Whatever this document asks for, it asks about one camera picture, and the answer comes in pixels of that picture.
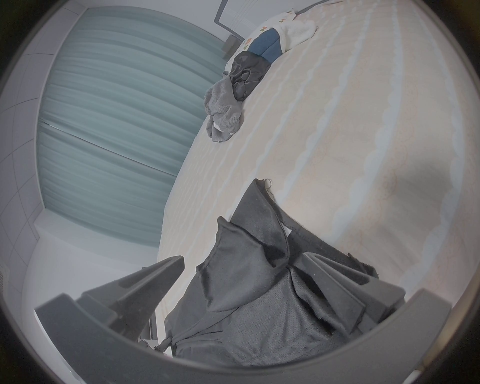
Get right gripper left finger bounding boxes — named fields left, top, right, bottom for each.
left=79, top=255, right=187, bottom=341

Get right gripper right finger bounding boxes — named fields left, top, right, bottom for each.
left=301, top=252, right=406, bottom=337

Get black T-shirt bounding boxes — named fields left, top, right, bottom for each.
left=152, top=178, right=380, bottom=367

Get bed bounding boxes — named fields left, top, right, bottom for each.
left=154, top=0, right=478, bottom=339

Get blue-green curtain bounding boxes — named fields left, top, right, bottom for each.
left=36, top=121, right=178, bottom=249
left=38, top=7, right=230, bottom=178

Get grey garment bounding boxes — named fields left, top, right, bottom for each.
left=203, top=73, right=244, bottom=143

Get shiny black garment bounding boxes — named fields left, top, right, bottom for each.
left=229, top=52, right=272, bottom=102

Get dark blue garment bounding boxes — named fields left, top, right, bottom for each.
left=247, top=28, right=283, bottom=63

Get grey bedside table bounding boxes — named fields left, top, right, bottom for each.
left=221, top=35, right=241, bottom=57

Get white garment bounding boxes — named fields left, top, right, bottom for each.
left=279, top=19, right=319, bottom=53

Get white printed pillow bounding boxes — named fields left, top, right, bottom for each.
left=225, top=8, right=297, bottom=72

